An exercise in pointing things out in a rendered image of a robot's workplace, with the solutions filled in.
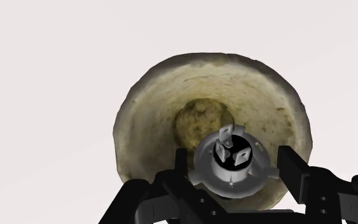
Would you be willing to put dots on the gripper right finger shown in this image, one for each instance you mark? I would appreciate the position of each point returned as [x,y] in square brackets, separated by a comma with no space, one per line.
[318,189]

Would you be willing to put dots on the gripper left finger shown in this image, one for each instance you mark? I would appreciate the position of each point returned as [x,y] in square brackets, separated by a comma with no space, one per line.
[178,192]

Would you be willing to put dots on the grey pronged lamp base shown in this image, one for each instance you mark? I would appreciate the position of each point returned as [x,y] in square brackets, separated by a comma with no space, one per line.
[233,173]

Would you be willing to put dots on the beige ceramic bowl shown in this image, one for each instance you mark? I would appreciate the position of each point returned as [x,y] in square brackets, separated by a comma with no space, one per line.
[259,93]

